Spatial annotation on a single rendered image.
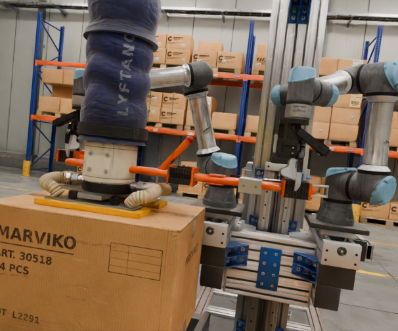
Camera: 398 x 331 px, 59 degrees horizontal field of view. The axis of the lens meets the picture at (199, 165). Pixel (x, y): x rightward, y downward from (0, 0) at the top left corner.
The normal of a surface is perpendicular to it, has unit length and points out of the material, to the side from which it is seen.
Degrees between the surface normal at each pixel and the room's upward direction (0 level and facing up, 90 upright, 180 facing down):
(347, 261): 90
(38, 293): 90
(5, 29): 90
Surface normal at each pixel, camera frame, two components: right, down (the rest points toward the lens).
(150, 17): 0.79, 0.29
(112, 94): 0.24, -0.20
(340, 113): -0.22, -0.03
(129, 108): 0.61, -0.16
